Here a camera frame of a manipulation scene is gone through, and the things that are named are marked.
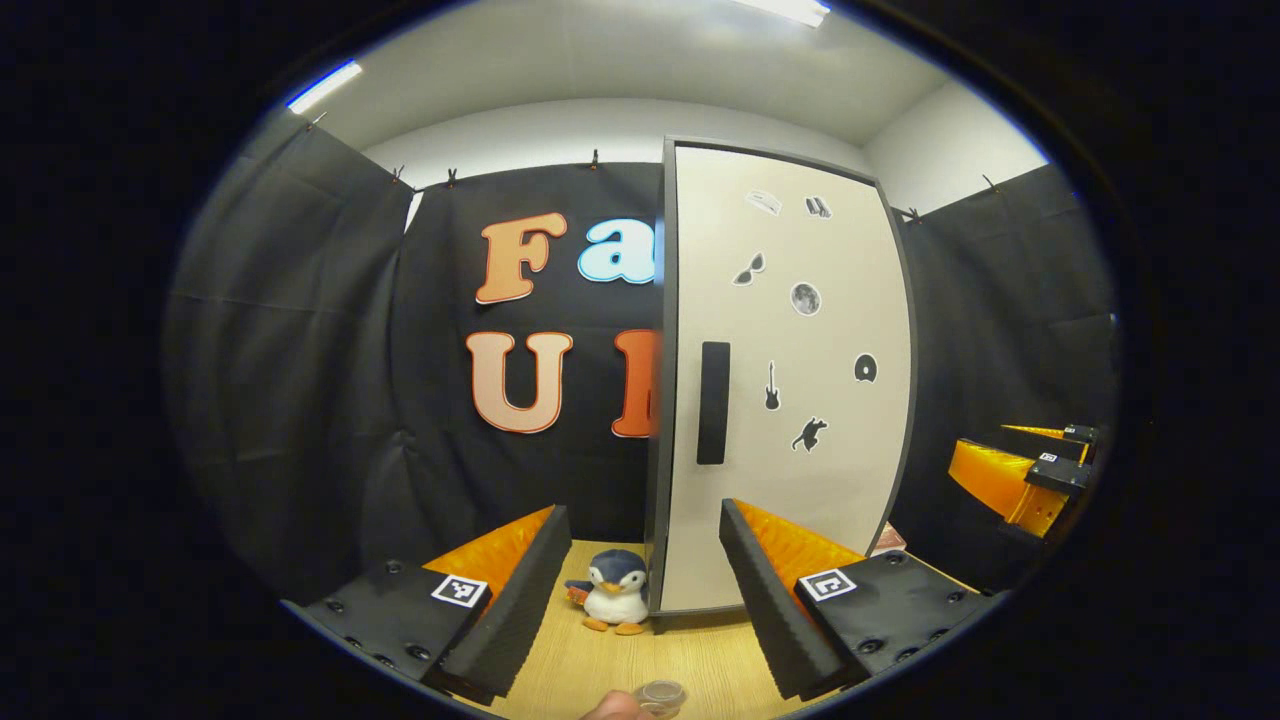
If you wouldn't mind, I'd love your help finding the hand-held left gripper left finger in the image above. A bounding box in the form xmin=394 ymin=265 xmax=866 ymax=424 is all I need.
xmin=283 ymin=505 xmax=573 ymax=706

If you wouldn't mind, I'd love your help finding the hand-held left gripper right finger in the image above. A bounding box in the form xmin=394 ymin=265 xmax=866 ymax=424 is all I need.
xmin=720 ymin=498 xmax=1006 ymax=701

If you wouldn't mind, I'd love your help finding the clear plastic bottle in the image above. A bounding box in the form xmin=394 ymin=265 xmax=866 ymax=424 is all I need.
xmin=632 ymin=679 xmax=689 ymax=719

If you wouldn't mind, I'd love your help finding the grey cabinet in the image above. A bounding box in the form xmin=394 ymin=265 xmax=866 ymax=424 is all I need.
xmin=643 ymin=135 xmax=919 ymax=636

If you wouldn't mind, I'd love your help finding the black door handle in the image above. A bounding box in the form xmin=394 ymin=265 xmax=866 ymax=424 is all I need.
xmin=697 ymin=341 xmax=732 ymax=466

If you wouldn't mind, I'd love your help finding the penguin plush toy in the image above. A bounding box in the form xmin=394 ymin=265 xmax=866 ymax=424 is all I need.
xmin=565 ymin=549 xmax=651 ymax=637

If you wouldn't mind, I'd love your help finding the black backdrop cloth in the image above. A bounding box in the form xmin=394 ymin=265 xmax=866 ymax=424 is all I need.
xmin=163 ymin=110 xmax=1119 ymax=601

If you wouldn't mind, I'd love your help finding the row of backdrop clips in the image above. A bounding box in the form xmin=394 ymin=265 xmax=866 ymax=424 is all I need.
xmin=308 ymin=112 xmax=999 ymax=223

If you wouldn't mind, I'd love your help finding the rectangular ceiling light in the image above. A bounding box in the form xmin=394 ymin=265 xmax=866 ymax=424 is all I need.
xmin=735 ymin=0 xmax=833 ymax=28

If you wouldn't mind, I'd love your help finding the strip ceiling light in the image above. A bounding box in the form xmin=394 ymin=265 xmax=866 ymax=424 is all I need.
xmin=285 ymin=60 xmax=364 ymax=114

